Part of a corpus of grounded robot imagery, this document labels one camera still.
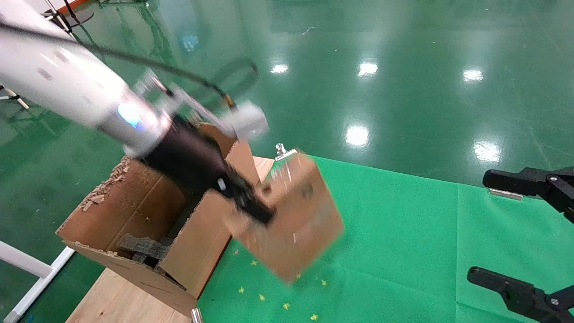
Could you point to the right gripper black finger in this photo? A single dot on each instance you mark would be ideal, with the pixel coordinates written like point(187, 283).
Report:
point(520, 294)
point(538, 181)

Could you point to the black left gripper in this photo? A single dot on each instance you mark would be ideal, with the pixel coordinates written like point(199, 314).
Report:
point(193, 157)

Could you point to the small brown cardboard box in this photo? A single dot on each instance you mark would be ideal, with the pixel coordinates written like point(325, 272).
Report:
point(296, 224)

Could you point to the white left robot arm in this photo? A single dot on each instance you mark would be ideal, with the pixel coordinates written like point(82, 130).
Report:
point(67, 76)

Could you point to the large open cardboard carton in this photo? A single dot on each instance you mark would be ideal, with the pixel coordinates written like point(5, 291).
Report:
point(197, 251)

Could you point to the silver metal clip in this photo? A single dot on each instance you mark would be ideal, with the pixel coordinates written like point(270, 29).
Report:
point(506, 194)
point(282, 152)
point(196, 316)

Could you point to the green cloth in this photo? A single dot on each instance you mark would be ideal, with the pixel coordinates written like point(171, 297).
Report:
point(426, 246)

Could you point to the black foam block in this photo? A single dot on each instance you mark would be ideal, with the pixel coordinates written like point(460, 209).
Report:
point(143, 249)

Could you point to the black round stand base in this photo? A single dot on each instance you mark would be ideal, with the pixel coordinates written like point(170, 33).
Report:
point(78, 17)

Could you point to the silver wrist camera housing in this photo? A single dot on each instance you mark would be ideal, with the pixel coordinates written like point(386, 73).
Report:
point(246, 121)

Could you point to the white table frame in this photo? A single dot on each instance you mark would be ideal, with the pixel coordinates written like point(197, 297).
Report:
point(31, 269)

